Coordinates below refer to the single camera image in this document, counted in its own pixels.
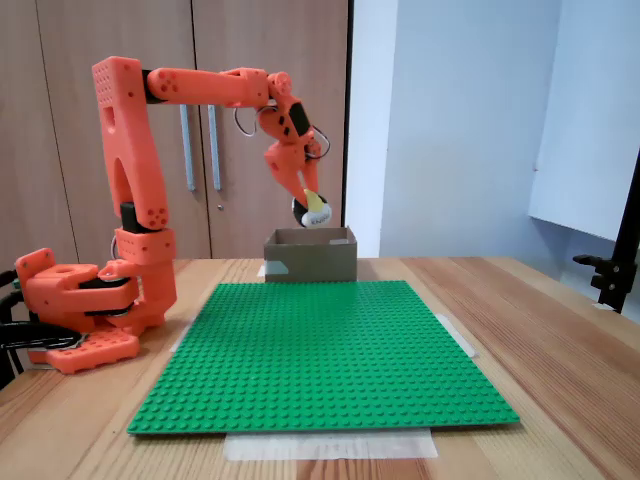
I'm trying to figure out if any yellow black white soft ball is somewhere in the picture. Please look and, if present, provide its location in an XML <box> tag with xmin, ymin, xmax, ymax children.
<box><xmin>291</xmin><ymin>188</ymin><xmax>333</xmax><ymax>230</ymax></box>

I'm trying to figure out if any brown cardboard box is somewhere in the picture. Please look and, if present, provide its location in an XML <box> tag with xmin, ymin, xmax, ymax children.
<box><xmin>263</xmin><ymin>225</ymin><xmax>359</xmax><ymax>285</ymax></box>

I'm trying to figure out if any white wall panel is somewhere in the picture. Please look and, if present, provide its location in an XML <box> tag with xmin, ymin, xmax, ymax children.
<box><xmin>528</xmin><ymin>0</ymin><xmax>640</xmax><ymax>244</ymax></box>

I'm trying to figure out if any black table clamp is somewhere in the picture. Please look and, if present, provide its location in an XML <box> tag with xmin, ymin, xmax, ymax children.
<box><xmin>0</xmin><ymin>322</ymin><xmax>84</xmax><ymax>351</ymax></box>

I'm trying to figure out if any gripper motor cable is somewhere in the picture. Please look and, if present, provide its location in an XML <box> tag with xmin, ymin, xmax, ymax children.
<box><xmin>233</xmin><ymin>102</ymin><xmax>332</xmax><ymax>162</ymax></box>

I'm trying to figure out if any short masking tape strip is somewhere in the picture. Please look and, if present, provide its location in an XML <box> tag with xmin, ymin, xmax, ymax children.
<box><xmin>168</xmin><ymin>314</ymin><xmax>197</xmax><ymax>354</ymax></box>
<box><xmin>434</xmin><ymin>312</ymin><xmax>479</xmax><ymax>359</ymax></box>

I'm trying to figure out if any black clamp stand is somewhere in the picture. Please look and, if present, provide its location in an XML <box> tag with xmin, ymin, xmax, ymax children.
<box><xmin>572</xmin><ymin>147</ymin><xmax>640</xmax><ymax>315</ymax></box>

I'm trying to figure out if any metal cabinet handle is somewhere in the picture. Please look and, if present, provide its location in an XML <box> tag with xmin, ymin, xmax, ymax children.
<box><xmin>179</xmin><ymin>103</ymin><xmax>197</xmax><ymax>192</ymax></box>
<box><xmin>207</xmin><ymin>103</ymin><xmax>223</xmax><ymax>191</ymax></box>

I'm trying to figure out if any long masking tape strip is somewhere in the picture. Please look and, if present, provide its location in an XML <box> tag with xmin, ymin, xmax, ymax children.
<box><xmin>223</xmin><ymin>428</ymin><xmax>440</xmax><ymax>462</ymax></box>

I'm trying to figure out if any brown wooden cabinet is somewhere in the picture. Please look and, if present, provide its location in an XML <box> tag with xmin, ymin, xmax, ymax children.
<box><xmin>0</xmin><ymin>0</ymin><xmax>351</xmax><ymax>261</ymax></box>

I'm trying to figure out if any green studded baseplate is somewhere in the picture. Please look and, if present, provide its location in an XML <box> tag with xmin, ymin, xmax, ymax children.
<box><xmin>126</xmin><ymin>279</ymin><xmax>522</xmax><ymax>437</ymax></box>

